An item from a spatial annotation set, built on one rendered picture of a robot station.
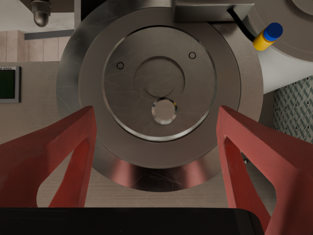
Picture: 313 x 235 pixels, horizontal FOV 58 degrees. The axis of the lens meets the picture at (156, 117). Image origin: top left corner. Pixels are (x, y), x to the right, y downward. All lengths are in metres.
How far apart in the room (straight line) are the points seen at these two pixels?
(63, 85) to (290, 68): 0.17
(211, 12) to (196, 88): 0.05
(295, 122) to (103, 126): 0.28
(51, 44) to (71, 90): 3.59
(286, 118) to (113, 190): 0.32
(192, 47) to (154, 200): 0.40
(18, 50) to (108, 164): 3.69
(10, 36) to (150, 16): 3.76
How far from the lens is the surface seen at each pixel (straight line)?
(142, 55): 0.19
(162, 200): 0.54
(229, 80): 0.21
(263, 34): 0.17
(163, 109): 0.15
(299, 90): 0.40
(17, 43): 3.88
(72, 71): 0.21
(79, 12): 0.23
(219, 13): 0.20
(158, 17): 0.21
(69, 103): 0.21
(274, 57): 0.24
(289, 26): 0.24
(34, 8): 0.61
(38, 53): 3.86
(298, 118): 0.40
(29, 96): 0.59
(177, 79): 0.19
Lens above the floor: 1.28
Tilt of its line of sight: 4 degrees down
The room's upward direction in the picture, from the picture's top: 179 degrees clockwise
